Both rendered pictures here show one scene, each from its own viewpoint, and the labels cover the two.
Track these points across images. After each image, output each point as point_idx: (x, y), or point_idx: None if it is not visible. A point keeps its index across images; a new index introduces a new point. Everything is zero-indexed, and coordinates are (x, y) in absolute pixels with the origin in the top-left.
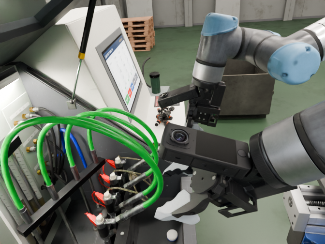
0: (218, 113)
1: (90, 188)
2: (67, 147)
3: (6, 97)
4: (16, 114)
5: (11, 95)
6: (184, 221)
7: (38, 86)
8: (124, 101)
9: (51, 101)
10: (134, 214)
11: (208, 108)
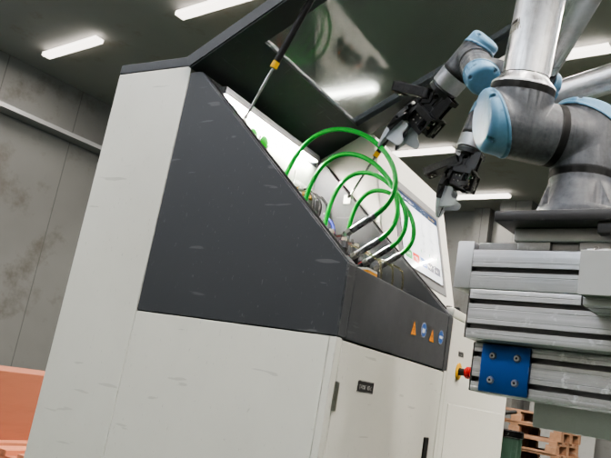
0: (469, 172)
1: None
2: (330, 204)
3: (302, 167)
4: (300, 184)
5: (305, 171)
6: (393, 140)
7: (326, 179)
8: (403, 246)
9: (330, 194)
10: (363, 221)
11: (461, 166)
